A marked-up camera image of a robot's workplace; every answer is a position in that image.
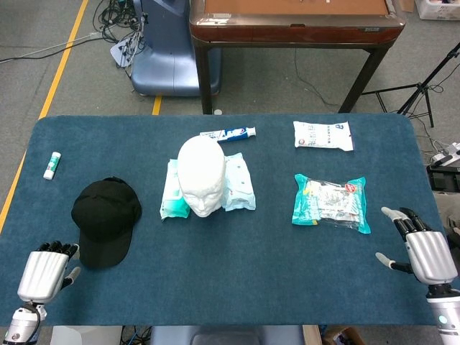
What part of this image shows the black tripod stand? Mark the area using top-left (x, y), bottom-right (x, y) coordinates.
top-left (361, 42), bottom-right (460, 127)

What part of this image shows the blue felt table cover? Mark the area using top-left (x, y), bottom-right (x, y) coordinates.
top-left (0, 114), bottom-right (449, 327)

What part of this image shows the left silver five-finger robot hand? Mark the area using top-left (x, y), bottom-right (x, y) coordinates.
top-left (17, 240), bottom-right (82, 303)

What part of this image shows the white printed pouch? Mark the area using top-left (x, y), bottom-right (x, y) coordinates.
top-left (293, 120), bottom-right (355, 152)

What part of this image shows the white storage box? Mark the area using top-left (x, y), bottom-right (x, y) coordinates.
top-left (415, 0), bottom-right (460, 21)

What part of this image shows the thin black floor cable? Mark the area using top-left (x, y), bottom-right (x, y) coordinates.
top-left (294, 48), bottom-right (341, 107)

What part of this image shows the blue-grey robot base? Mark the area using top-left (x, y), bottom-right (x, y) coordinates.
top-left (129, 0), bottom-right (223, 97)

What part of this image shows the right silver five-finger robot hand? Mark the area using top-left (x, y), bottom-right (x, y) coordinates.
top-left (374, 206), bottom-right (459, 287)

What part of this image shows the black equipment box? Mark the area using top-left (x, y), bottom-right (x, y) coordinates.
top-left (426, 165), bottom-right (460, 183)

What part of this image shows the grey-blue robot torso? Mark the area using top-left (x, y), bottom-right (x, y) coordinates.
top-left (149, 325), bottom-right (305, 345)

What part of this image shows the black baseball cap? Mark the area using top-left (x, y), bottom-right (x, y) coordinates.
top-left (70, 175), bottom-right (143, 270)

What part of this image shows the white green glue stick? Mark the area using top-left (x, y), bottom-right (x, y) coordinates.
top-left (42, 151), bottom-right (62, 180)

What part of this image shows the light blue wet wipes pack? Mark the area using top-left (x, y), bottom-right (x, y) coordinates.
top-left (221, 152), bottom-right (257, 212)

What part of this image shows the white foam mannequin head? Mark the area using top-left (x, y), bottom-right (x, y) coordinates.
top-left (177, 135), bottom-right (227, 218)

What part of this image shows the brown mahjong table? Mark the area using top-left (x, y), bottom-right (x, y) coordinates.
top-left (189, 0), bottom-right (407, 115)

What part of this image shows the long grey floor cable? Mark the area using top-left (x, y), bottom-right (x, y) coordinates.
top-left (0, 32), bottom-right (105, 65)

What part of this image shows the teal clear snack bag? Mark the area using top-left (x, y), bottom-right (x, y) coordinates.
top-left (290, 173), bottom-right (372, 235)

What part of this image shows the black cable bundle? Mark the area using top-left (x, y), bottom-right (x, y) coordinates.
top-left (93, 0), bottom-right (150, 78)

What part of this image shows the blue white toothpaste tube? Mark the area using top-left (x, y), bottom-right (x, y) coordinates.
top-left (199, 125), bottom-right (258, 144)

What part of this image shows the green wet wipes pack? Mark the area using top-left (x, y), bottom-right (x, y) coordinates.
top-left (160, 159), bottom-right (190, 221)

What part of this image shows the open cardboard box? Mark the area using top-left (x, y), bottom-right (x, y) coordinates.
top-left (321, 325), bottom-right (367, 345)

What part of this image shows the white power strip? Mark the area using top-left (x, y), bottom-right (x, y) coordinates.
top-left (431, 142), bottom-right (460, 167)

